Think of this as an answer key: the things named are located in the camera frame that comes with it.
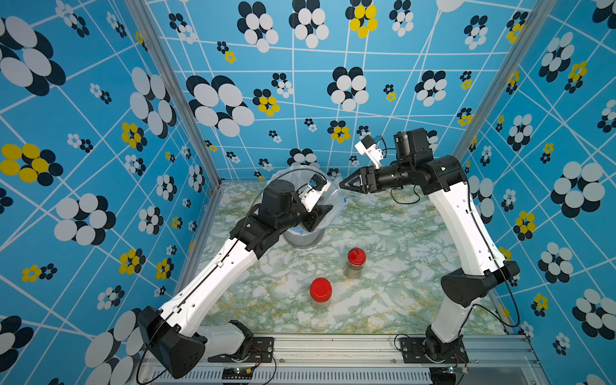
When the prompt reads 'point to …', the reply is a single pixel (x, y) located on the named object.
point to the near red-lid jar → (320, 293)
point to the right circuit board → (443, 375)
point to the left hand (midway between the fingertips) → (329, 198)
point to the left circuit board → (237, 373)
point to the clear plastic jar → (327, 220)
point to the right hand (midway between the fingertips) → (349, 183)
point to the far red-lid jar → (356, 259)
